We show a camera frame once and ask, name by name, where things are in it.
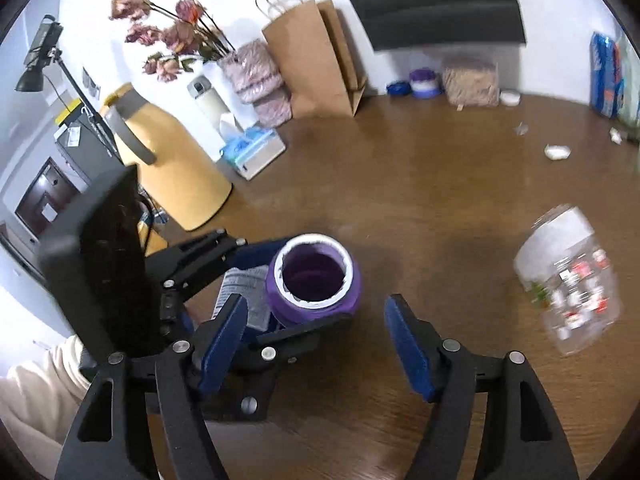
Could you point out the black wall panel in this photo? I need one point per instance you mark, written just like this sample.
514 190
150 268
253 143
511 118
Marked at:
430 5

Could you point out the white thermos bottle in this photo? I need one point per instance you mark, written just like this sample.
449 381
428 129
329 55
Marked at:
209 102

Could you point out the clear plastic jar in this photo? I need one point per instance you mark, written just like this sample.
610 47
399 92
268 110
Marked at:
570 280

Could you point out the brown paper bag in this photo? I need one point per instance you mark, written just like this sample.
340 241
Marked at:
310 60

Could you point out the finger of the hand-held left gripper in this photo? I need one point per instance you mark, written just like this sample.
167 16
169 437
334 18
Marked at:
292 346
200 255

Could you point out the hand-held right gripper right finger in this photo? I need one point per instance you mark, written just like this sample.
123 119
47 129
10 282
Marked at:
407 345

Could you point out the person's left forearm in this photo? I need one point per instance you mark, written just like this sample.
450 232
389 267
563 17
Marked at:
35 400

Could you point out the yellow thermos jug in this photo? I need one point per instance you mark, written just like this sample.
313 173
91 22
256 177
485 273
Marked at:
170 165

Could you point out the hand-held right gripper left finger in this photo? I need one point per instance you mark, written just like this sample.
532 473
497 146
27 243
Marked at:
227 340

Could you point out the purple jar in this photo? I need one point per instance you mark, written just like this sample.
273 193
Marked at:
425 84

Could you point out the small white lid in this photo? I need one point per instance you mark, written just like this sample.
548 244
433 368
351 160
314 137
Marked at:
510 98

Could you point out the black desk lamp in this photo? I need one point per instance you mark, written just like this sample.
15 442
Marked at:
29 81
45 40

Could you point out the black appliance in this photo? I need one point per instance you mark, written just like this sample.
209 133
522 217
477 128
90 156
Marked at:
82 155

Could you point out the purple cup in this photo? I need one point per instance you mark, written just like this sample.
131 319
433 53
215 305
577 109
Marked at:
320 305

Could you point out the clear green packet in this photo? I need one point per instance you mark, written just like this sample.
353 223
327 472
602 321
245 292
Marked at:
631 85

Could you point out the beige packed block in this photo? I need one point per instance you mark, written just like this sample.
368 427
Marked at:
470 82

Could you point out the dried rose bouquet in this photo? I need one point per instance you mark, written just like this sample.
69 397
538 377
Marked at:
250 75

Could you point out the blue lid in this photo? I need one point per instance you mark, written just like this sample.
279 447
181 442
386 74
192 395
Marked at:
398 88

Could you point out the wall switch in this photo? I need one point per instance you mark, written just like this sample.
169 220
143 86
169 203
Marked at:
91 82

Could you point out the blue tissue box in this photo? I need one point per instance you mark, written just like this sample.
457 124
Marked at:
255 150

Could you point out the blue packet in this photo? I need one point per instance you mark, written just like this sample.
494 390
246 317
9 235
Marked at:
606 77

